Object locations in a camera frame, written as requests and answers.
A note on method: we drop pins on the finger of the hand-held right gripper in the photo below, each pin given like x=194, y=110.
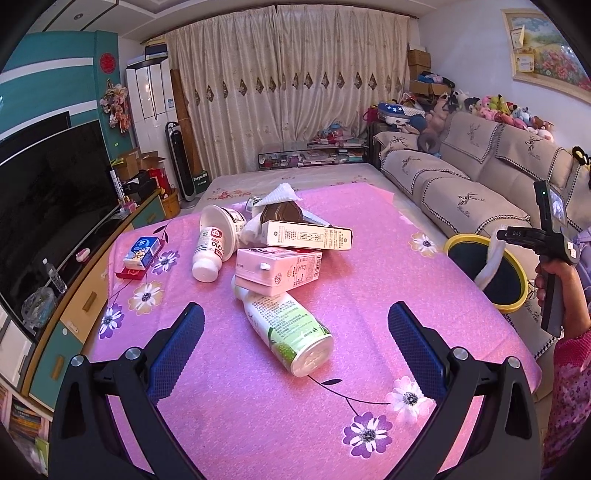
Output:
x=511, y=234

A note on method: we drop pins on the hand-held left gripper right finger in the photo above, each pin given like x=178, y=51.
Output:
x=415, y=350

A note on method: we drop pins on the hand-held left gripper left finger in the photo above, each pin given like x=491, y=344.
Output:
x=178, y=350

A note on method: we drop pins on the yellow rimmed black trash bin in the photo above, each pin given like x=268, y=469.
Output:
x=503, y=281

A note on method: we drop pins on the white bottle with red label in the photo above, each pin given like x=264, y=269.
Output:
x=211, y=249

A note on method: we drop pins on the white bottle with green label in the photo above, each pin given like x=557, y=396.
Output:
x=286, y=327

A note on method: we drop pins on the pink drink carton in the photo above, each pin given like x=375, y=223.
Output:
x=277, y=270

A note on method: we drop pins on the white tissue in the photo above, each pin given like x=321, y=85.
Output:
x=250, y=230
x=279, y=194

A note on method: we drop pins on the white paper cup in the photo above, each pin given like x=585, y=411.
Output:
x=228, y=219

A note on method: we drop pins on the white long cardboard box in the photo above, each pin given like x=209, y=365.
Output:
x=307, y=235

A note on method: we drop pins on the person's right forearm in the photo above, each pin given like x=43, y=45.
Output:
x=570, y=397

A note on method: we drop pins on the person's right hand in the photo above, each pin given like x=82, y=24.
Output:
x=576, y=300

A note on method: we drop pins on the purple cloth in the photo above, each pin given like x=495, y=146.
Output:
x=584, y=244

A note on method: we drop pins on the beige covered sofa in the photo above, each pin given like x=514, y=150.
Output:
x=461, y=203

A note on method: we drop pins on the black yellow plush toy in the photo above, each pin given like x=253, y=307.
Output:
x=582, y=161

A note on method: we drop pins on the red cigarette box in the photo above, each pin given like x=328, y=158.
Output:
x=131, y=274

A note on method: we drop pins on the teal and yellow tv cabinet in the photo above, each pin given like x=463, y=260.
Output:
x=87, y=304

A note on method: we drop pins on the blue tissue pack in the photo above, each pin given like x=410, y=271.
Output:
x=142, y=253

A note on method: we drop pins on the pink floral tablecloth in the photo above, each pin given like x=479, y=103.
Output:
x=277, y=415

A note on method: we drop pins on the row of plush toys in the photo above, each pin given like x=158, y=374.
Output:
x=503, y=113

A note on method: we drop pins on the grey neck pillow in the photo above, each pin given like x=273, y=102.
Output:
x=429, y=142

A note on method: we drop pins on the small pink object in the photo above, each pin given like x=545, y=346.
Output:
x=83, y=254

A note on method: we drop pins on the brown plush bear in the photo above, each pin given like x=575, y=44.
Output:
x=437, y=117

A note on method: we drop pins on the clear water bottle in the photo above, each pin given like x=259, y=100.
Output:
x=55, y=277

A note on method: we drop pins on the wooden bucket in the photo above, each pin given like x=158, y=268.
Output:
x=170, y=205

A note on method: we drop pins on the blue star plush toy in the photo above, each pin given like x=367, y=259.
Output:
x=395, y=115

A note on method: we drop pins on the black storage box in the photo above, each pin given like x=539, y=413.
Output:
x=141, y=184

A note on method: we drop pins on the row of books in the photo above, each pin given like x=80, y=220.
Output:
x=23, y=424

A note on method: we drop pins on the red bag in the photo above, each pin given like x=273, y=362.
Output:
x=161, y=180

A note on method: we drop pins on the black upright narrow box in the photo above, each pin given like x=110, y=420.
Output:
x=116, y=184

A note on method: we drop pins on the stacked cardboard boxes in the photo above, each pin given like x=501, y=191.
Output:
x=422, y=69

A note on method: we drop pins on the black tower fan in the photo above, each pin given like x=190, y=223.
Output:
x=178, y=161

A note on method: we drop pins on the open cardboard box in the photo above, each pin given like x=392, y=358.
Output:
x=128, y=162
x=152, y=161

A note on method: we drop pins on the framed flower painting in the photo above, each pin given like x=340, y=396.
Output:
x=554, y=46

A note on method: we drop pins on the black flat television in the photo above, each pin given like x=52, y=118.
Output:
x=51, y=203

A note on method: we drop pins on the pile of books and toys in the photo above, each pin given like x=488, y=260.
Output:
x=339, y=143

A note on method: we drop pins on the beige floral sheet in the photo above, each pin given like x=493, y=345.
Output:
x=300, y=177

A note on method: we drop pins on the brown wooden board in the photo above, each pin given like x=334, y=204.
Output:
x=184, y=120

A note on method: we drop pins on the white standing air conditioner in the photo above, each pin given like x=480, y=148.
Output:
x=150, y=106

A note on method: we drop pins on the hanging flower decoration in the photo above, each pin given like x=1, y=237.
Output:
x=115, y=106

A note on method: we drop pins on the beige patterned curtain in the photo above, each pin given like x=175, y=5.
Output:
x=286, y=83

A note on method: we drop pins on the red round wall ornament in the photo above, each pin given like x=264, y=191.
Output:
x=107, y=62

